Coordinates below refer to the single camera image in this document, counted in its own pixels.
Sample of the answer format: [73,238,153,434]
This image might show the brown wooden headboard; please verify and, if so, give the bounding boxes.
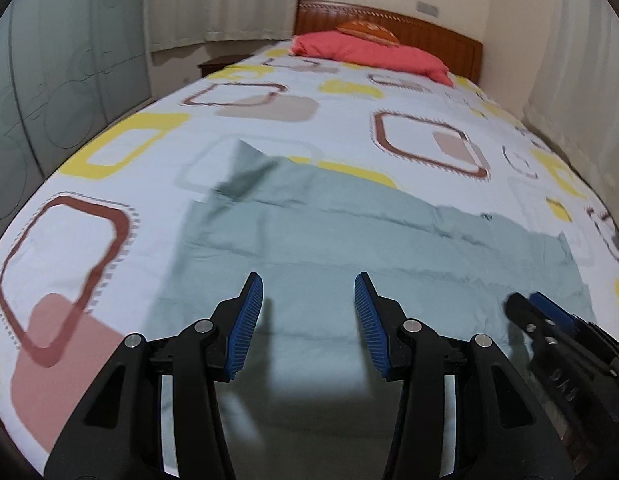
[294,0,483,84]

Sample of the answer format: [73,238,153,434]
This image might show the grey wall switch panel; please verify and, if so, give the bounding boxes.
[417,1,439,18]

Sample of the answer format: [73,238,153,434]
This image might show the frosted glass wardrobe doors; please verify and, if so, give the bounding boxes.
[0,0,151,237]

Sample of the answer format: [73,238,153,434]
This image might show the orange patterned cushion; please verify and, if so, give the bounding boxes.
[337,20,401,47]

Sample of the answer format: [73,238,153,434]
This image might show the beige curtain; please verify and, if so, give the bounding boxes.
[146,0,297,52]

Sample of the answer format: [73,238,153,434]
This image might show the coral red pillow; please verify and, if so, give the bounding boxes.
[290,30,454,88]

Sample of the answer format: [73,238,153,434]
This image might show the white patterned bed sheet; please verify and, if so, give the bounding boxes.
[0,41,619,479]

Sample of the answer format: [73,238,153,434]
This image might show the sage green quilted down garment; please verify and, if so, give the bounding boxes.
[143,138,598,480]

